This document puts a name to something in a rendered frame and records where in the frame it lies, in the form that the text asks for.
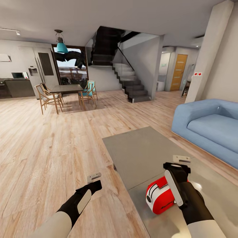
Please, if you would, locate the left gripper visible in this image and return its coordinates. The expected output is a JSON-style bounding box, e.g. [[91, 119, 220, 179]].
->
[[88, 180, 102, 194]]

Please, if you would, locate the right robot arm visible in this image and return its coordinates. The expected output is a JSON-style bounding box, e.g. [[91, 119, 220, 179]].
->
[[163, 155, 226, 238]]

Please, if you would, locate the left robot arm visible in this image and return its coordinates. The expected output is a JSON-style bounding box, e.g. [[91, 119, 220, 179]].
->
[[27, 172, 102, 238]]

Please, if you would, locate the radio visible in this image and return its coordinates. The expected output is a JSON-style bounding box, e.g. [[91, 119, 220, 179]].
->
[[146, 176, 177, 215]]

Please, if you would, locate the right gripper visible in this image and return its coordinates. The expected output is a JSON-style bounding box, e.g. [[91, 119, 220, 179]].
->
[[163, 162, 191, 175]]

